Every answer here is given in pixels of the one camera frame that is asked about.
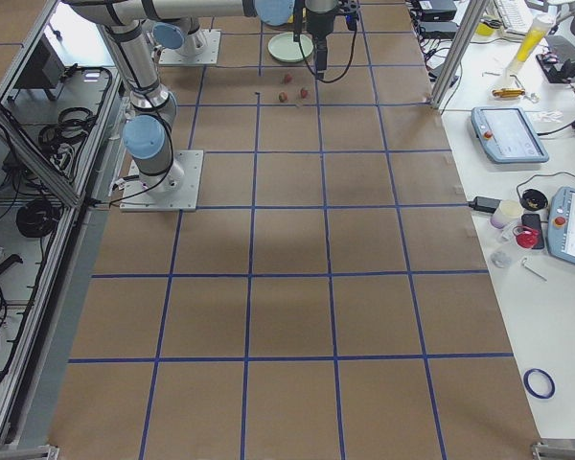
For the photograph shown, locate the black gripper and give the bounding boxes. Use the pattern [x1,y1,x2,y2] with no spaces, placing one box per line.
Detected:
[306,0,359,80]

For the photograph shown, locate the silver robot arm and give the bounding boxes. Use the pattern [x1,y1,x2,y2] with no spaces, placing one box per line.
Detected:
[65,0,359,115]
[152,16,207,58]

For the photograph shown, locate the light green plate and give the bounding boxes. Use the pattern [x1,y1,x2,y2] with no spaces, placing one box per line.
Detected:
[267,33,313,63]

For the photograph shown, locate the far teach pendant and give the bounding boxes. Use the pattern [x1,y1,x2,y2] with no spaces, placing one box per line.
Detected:
[471,106,549,164]

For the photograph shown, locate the teach pendant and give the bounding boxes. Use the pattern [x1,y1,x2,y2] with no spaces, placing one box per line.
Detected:
[471,106,549,164]
[547,187,575,264]

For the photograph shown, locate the black power adapter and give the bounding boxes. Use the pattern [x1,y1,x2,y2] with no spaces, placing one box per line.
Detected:
[468,195,501,214]

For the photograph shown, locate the yellow white bottle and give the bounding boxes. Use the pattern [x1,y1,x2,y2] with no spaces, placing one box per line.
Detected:
[504,13,556,76]

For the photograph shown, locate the white paper cup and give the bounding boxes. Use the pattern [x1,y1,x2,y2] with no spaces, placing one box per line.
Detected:
[490,200,524,229]

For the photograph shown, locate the black small bowl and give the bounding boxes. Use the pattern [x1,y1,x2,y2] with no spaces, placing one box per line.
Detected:
[519,189,548,212]

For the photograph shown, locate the black smartphone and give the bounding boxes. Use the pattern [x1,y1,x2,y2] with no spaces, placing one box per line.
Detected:
[521,213,545,250]

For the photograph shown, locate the red round object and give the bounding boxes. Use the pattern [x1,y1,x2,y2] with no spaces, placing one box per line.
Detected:
[513,225,540,249]

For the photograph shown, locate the metal allen key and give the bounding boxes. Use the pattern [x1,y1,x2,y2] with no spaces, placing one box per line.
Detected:
[520,258,547,282]

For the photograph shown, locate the near teach pendant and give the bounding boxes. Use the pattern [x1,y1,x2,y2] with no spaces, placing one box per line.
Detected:
[547,187,575,264]

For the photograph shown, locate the blue tape roll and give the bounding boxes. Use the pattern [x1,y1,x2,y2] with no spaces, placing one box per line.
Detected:
[522,368,556,400]

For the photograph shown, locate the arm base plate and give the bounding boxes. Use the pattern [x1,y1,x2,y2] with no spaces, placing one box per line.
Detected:
[159,29,221,67]
[118,150,204,212]

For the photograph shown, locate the aluminium frame post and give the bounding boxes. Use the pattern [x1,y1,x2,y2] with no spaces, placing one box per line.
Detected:
[430,0,488,109]

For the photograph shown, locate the yellow handled screwdriver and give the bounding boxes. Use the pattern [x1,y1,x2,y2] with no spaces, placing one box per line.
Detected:
[491,88,525,99]

